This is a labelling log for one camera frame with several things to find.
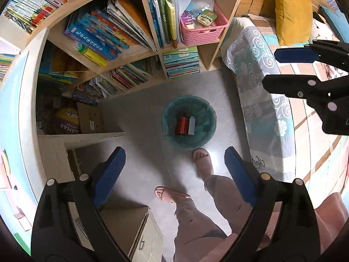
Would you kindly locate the row of thin picture books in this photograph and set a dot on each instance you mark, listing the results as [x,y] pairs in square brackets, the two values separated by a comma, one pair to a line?
[131,75]

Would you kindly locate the yellow pillow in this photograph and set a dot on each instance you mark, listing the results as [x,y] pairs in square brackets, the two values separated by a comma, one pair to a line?
[293,11]

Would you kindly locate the row of blue books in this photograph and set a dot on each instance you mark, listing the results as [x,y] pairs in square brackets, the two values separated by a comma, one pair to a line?
[103,30]

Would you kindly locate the pink cloth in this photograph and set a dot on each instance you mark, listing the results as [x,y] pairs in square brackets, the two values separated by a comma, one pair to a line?
[330,218]

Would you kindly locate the pink sandal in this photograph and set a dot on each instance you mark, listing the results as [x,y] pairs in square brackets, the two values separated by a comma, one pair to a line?
[203,163]
[170,193]

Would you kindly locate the white shelf unit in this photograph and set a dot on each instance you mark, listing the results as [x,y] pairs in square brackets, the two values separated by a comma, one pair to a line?
[9,45]

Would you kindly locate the purple yellow basketball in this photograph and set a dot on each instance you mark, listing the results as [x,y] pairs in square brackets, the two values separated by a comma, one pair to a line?
[66,120]

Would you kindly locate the small grey box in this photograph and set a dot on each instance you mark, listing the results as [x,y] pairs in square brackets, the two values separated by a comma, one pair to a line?
[191,127]

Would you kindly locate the grey swirl patterned blanket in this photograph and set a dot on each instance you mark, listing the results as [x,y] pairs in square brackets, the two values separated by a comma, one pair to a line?
[253,46]

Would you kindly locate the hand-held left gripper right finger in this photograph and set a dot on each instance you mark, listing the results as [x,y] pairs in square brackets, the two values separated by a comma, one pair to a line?
[240,174]

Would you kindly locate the pink plastic basket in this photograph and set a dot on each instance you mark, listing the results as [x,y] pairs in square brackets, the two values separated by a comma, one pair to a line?
[201,36]

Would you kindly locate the person's left leg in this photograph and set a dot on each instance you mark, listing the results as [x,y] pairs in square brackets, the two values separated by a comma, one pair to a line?
[190,229]

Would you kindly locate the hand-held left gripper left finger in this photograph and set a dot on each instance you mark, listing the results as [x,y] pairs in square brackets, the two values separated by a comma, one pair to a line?
[109,177]

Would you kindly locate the pile of colourful books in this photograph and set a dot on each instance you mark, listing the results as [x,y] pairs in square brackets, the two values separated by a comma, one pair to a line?
[62,68]

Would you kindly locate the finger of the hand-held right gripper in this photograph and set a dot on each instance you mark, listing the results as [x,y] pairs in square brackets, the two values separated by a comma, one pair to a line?
[295,55]
[286,85]

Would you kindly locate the row of books in white shelf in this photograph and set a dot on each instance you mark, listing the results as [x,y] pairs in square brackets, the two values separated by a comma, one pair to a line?
[6,67]

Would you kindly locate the green tin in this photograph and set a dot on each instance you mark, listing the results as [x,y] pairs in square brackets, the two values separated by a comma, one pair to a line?
[207,17]

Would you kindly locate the person's right leg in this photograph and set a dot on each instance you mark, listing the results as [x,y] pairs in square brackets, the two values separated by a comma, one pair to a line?
[226,196]

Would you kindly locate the beige drawer cabinet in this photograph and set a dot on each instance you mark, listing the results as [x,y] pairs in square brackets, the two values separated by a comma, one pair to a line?
[131,223]

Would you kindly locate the row of comic books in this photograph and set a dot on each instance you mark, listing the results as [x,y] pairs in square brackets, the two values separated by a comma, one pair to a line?
[32,2]

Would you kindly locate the cardboard box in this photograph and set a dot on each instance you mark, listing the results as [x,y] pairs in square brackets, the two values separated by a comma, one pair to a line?
[91,118]

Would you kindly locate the pink and blue desk mat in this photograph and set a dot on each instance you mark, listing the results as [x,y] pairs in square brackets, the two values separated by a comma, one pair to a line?
[16,142]

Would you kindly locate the teal trash bin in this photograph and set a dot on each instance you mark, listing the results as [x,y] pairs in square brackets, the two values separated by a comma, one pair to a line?
[174,109]

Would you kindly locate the row of green books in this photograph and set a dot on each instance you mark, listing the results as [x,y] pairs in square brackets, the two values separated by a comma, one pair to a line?
[163,19]

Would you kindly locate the stack of teal books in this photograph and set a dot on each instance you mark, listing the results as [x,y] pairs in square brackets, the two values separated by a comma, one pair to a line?
[181,62]

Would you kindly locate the purple packet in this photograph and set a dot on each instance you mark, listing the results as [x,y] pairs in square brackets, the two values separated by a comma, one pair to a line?
[188,20]

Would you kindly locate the plaid bed sheet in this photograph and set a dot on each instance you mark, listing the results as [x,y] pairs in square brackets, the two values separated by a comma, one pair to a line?
[308,147]

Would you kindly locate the red can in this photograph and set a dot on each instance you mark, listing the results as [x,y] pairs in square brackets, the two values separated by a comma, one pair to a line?
[182,125]

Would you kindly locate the teal cushion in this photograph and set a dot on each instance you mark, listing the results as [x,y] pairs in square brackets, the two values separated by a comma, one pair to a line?
[334,21]

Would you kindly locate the person's leg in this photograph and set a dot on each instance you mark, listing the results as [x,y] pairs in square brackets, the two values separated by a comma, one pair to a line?
[190,229]
[226,196]

